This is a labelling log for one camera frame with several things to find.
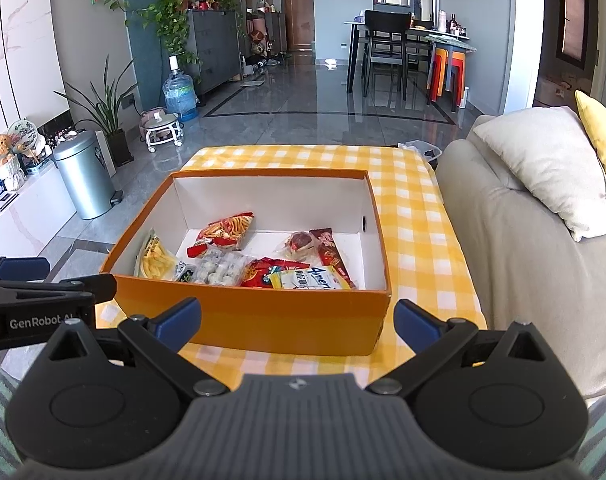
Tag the dark framed window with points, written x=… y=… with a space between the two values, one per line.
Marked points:
x=573 y=20

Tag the long leaf potted plant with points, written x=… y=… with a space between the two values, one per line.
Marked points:
x=119 y=147

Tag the black dining chair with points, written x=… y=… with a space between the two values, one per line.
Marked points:
x=387 y=22

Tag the silver trash can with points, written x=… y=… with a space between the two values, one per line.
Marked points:
x=80 y=180

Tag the yellow checked tablecloth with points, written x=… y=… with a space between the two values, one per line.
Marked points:
x=423 y=240

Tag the white pillow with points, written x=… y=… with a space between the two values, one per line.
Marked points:
x=543 y=170

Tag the white console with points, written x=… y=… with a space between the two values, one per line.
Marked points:
x=28 y=210

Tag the yellow pillow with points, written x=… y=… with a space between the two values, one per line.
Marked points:
x=603 y=140

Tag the plastic bag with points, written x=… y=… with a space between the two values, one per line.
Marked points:
x=420 y=149

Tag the red snack packet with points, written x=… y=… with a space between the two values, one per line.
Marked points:
x=260 y=272

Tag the blue water jug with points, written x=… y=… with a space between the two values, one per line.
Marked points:
x=180 y=97

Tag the yellow chips packet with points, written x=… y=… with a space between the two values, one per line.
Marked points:
x=155 y=260

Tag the green candy roll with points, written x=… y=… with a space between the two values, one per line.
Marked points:
x=185 y=272

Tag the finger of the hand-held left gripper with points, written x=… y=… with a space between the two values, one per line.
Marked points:
x=100 y=285
x=25 y=267

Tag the grey sofa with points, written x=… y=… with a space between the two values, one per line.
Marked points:
x=508 y=285

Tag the clear packet of white candies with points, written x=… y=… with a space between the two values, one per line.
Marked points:
x=220 y=267

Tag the teal striped cloth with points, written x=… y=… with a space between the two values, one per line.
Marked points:
x=3 y=410

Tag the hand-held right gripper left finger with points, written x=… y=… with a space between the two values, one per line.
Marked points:
x=175 y=320

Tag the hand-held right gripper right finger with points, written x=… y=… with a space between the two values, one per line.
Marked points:
x=415 y=322

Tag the trailing green plant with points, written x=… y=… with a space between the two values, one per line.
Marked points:
x=175 y=5

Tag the wooden door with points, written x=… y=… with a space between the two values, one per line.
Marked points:
x=298 y=10

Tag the clear brown pastry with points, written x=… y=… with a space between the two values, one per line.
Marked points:
x=298 y=242

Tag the brown chocolate bar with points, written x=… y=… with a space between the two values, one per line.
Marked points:
x=333 y=257

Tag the orange stacked stools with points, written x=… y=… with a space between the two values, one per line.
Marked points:
x=440 y=70

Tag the round hand fan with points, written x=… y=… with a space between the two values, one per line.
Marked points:
x=23 y=132

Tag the dining table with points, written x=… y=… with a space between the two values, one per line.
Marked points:
x=450 y=42

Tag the brown plush toy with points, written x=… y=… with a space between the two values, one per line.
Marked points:
x=258 y=40

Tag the orange stick snack packet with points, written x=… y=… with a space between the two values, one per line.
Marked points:
x=228 y=227

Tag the orange cardboard box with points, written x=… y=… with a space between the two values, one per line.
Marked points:
x=283 y=320

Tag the grey cabinet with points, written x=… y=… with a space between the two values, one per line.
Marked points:
x=213 y=50

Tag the white rolling stool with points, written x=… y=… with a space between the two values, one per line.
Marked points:
x=160 y=125

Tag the brown plush bear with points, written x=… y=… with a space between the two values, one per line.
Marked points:
x=3 y=145

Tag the white yellow snack packet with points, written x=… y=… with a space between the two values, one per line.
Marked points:
x=308 y=280

